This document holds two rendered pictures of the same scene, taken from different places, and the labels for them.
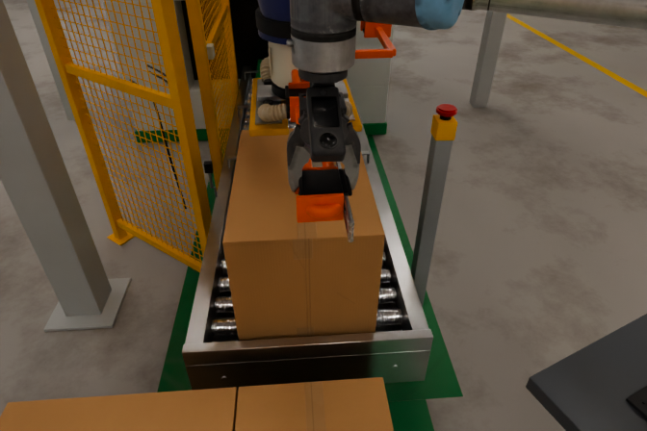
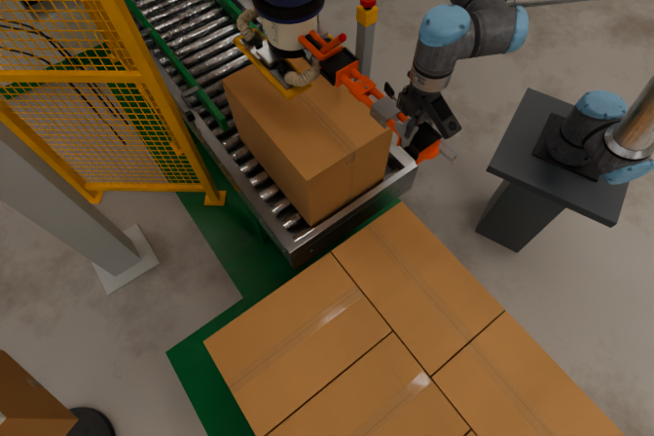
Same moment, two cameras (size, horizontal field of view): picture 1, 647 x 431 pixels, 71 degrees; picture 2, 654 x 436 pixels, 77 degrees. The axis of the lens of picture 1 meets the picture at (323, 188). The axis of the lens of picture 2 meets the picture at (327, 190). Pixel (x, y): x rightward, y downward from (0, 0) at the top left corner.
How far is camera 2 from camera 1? 0.75 m
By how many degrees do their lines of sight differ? 33
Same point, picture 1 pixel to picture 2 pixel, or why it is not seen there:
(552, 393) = (501, 168)
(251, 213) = (303, 150)
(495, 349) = not seen: hidden behind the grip
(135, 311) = (165, 243)
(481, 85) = not seen: outside the picture
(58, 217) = (86, 216)
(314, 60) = (439, 86)
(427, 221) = not seen: hidden behind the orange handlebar
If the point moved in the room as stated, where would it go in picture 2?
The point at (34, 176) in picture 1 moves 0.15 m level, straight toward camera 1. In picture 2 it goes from (54, 197) to (86, 209)
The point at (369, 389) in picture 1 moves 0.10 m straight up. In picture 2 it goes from (399, 211) to (402, 200)
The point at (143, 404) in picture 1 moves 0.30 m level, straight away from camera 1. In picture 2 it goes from (286, 291) to (221, 265)
